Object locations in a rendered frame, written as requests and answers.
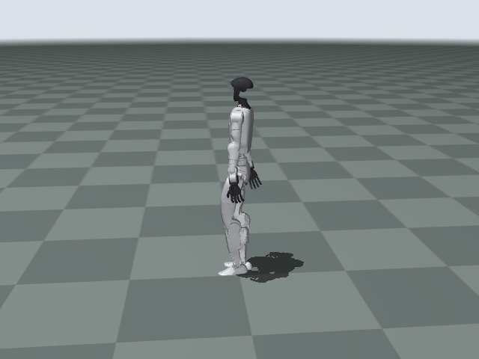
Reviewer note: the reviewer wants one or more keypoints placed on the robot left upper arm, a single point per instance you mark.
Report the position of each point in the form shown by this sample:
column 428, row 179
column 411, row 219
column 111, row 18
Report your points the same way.
column 236, row 119

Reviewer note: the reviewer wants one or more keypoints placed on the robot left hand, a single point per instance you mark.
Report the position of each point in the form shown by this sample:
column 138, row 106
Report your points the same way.
column 234, row 190

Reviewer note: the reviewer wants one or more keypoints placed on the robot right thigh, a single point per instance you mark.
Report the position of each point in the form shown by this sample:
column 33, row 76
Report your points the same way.
column 243, row 218

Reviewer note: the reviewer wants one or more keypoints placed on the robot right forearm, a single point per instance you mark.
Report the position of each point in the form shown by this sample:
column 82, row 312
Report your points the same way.
column 249, row 158

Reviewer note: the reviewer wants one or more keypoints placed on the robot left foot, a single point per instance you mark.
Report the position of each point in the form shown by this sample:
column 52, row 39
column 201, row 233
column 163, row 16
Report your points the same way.
column 231, row 271

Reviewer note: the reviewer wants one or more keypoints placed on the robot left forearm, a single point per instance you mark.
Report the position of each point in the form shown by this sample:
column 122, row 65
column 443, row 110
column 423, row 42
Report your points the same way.
column 233, row 162

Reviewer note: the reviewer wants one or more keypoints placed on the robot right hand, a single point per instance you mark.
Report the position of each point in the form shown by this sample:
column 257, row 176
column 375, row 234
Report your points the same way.
column 253, row 178

